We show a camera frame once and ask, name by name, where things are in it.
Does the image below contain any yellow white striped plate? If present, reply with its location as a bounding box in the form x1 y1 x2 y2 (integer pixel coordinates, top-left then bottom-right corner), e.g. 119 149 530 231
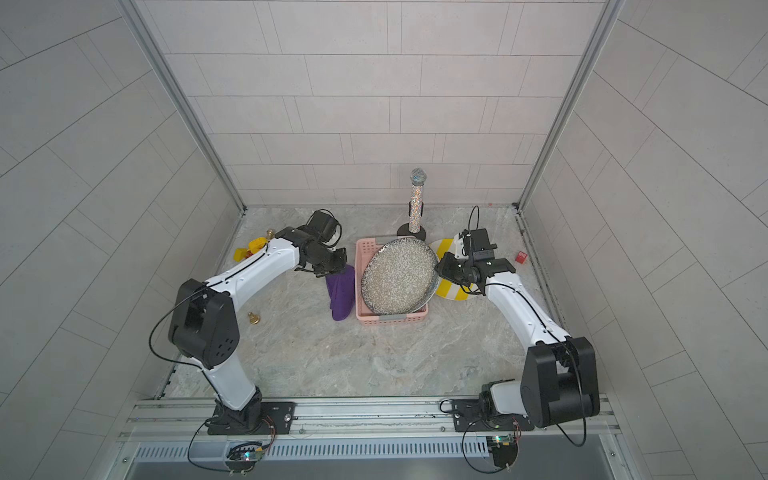
430 235 476 301

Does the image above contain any purple cloth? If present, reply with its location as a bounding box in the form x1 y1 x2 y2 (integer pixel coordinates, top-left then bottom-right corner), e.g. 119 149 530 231
325 265 355 321

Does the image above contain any grey speckled plate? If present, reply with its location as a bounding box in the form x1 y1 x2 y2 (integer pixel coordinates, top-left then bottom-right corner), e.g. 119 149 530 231
361 237 440 316

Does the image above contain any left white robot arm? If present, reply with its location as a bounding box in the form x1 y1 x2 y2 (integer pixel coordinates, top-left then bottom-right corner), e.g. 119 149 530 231
168 209 347 414

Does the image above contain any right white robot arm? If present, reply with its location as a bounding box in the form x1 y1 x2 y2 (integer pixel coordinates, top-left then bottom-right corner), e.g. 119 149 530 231
435 228 600 428

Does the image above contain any pink plastic dish rack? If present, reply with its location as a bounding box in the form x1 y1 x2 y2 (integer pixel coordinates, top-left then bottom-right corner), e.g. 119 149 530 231
354 238 429 326

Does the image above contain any sprinkle-filled microphone on stand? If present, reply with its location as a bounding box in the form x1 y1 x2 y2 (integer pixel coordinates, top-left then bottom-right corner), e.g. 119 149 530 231
396 168 427 241

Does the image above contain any yellow red toy car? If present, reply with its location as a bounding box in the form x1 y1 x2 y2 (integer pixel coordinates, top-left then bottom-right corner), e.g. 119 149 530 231
233 237 268 263

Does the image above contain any right circuit board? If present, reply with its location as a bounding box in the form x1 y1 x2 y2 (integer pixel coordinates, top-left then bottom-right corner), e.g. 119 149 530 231
486 435 519 470

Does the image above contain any circuit board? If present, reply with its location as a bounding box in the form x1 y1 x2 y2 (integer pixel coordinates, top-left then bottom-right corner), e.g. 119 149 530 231
486 435 519 470
225 441 269 473

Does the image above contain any left circuit board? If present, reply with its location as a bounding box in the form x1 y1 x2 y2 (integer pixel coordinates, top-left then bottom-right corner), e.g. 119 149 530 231
225 441 269 473

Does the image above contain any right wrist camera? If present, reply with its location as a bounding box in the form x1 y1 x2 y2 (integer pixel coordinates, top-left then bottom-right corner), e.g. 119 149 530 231
451 231 468 260

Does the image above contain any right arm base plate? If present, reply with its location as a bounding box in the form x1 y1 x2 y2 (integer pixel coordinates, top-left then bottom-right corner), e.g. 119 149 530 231
439 398 535 433

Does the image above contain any aluminium front rail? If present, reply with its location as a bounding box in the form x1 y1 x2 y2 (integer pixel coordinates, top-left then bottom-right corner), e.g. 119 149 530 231
116 392 619 445

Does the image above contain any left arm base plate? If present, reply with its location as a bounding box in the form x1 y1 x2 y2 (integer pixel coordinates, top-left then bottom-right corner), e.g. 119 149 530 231
206 400 296 436

